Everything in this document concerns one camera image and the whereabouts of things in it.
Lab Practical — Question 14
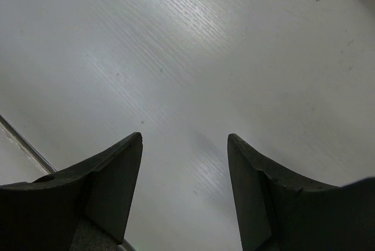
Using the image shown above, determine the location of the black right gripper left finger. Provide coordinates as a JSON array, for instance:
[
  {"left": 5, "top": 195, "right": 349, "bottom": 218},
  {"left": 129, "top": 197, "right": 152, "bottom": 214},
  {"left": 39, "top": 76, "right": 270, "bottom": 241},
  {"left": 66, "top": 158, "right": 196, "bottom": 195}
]
[{"left": 1, "top": 133, "right": 143, "bottom": 250}]

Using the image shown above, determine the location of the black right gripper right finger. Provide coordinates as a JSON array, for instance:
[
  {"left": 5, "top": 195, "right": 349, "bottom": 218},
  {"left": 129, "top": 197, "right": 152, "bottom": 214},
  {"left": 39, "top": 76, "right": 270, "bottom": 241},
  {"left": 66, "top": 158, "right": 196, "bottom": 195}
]
[{"left": 227, "top": 134, "right": 374, "bottom": 250}]

